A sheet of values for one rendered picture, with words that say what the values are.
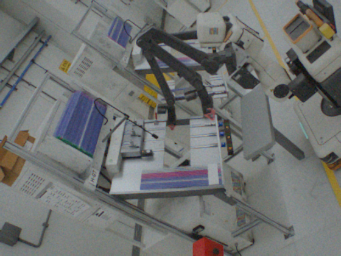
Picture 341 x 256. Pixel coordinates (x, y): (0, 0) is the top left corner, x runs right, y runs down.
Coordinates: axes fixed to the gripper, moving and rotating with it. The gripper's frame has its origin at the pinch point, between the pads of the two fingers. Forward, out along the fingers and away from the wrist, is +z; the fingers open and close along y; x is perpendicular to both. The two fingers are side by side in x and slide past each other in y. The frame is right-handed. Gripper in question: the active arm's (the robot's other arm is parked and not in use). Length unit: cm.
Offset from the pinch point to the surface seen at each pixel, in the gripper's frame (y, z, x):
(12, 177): 58, -10, -100
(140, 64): -96, -3, -33
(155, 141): 13.4, 0.5, -11.5
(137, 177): 46, 2, -22
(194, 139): 14.2, -2.0, 15.9
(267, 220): 64, 28, 63
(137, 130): 7.0, -4.5, -24.3
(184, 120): -7.9, -1.0, 8.8
